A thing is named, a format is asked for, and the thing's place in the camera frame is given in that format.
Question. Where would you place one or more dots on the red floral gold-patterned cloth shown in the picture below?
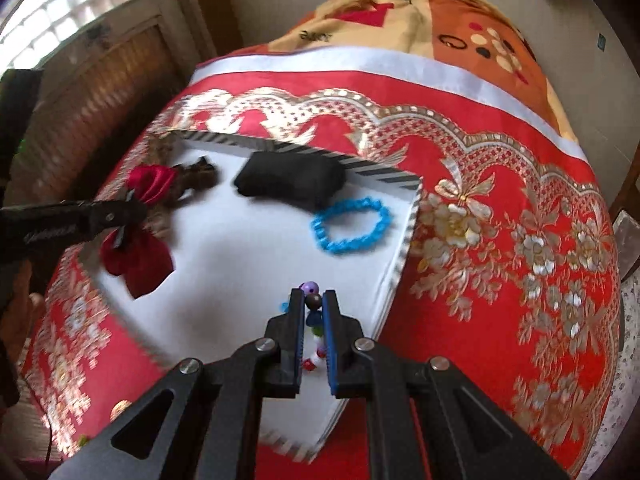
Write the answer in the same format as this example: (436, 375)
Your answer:
(500, 170)

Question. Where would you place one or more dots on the small blue wall sticker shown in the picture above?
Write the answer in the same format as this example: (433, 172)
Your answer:
(602, 41)

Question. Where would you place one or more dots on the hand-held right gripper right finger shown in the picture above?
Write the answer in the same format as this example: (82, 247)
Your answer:
(330, 355)

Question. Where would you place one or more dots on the orange printed blanket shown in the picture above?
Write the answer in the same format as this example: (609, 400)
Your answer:
(450, 15)

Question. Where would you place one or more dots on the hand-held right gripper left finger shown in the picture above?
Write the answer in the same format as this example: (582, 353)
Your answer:
(299, 347)

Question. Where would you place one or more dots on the clear plastic bag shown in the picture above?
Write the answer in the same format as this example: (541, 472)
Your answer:
(629, 240)

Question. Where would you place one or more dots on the striped box with white inside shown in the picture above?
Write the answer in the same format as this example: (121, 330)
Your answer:
(225, 260)

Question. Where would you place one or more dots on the wooden chair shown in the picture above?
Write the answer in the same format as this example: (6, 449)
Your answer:
(631, 185)

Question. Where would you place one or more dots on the bright grilled window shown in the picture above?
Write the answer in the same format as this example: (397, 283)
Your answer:
(75, 5)

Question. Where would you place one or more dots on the brown wooden door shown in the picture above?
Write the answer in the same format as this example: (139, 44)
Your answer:
(115, 85)

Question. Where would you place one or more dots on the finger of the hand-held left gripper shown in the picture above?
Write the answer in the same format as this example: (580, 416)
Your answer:
(120, 211)

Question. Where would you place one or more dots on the black cloth pouch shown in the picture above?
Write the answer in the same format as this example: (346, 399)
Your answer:
(290, 177)

